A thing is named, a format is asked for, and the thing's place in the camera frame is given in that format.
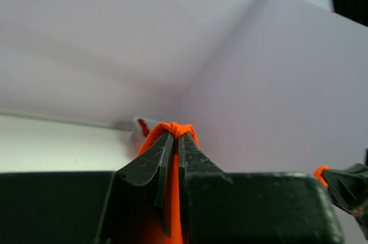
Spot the dark red t shirt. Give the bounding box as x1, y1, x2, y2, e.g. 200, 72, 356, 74
137, 118, 150, 138

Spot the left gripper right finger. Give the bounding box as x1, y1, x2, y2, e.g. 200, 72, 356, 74
178, 132, 232, 243

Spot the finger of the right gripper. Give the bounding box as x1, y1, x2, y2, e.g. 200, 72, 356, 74
321, 163, 367, 218

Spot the white plastic basket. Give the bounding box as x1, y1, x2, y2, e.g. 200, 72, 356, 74
131, 117, 159, 153

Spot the orange t shirt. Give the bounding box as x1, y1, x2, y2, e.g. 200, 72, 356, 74
137, 122, 200, 244

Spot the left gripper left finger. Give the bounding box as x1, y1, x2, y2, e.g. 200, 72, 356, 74
114, 131, 174, 238

